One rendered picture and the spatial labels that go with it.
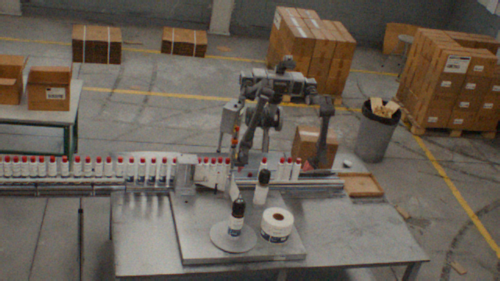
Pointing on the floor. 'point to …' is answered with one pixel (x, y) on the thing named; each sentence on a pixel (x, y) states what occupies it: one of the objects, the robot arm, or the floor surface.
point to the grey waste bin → (373, 140)
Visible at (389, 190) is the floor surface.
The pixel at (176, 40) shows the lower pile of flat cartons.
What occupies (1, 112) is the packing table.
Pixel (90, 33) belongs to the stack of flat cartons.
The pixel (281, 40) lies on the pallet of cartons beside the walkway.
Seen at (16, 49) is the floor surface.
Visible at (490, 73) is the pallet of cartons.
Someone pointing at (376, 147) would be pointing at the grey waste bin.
